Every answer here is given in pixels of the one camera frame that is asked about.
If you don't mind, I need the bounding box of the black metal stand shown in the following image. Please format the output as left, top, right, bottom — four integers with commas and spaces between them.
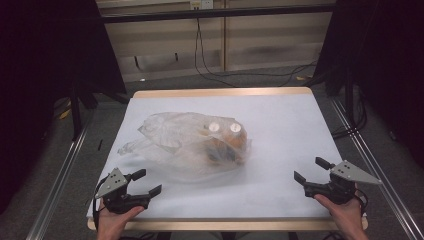
68, 79, 101, 142

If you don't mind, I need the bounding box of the milk tea bottle dark label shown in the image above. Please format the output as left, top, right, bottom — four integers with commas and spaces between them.
223, 122, 250, 164
199, 121, 228, 165

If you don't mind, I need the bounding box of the dark curtain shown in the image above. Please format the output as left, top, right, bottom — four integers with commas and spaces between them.
0, 0, 128, 214
314, 0, 424, 161

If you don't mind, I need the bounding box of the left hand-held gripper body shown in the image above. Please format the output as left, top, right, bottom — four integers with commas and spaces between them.
94, 167, 152, 215

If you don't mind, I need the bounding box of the metal floor rail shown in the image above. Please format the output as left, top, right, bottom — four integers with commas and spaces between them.
329, 97, 424, 240
25, 123, 91, 240

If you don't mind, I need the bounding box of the person's left hand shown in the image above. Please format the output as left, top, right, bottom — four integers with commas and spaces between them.
96, 199, 146, 240

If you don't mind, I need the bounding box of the clear plastic bag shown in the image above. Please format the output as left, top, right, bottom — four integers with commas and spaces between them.
117, 111, 253, 183

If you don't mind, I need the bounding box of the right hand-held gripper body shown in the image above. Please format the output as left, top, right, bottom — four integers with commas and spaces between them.
303, 160, 383, 205

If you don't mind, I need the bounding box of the black floor cable bundle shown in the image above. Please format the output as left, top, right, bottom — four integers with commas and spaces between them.
330, 84, 369, 140

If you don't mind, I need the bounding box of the black hanging cable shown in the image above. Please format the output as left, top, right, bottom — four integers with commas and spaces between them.
193, 18, 319, 88

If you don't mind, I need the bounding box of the black horizontal bar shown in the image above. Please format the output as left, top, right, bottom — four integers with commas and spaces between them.
100, 3, 337, 24

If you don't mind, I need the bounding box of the person's right hand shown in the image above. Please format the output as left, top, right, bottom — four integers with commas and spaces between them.
313, 193, 368, 240

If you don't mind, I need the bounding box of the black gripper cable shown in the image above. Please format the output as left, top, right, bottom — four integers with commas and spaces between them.
353, 188, 369, 218
91, 179, 108, 232

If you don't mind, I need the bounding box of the white wall socket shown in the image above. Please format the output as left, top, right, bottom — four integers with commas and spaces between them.
189, 0, 214, 10

